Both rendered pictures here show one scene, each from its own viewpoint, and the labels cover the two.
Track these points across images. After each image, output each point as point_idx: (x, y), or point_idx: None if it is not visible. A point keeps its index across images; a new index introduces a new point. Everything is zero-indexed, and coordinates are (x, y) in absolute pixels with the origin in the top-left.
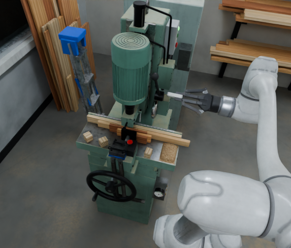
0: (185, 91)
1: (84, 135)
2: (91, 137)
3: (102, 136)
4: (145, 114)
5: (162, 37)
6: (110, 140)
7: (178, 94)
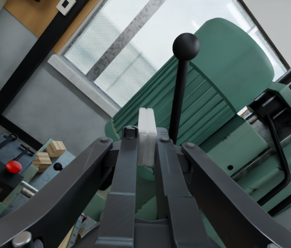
0: (182, 144)
1: (58, 141)
2: (54, 148)
3: (55, 172)
4: None
5: None
6: (43, 178)
7: (152, 124)
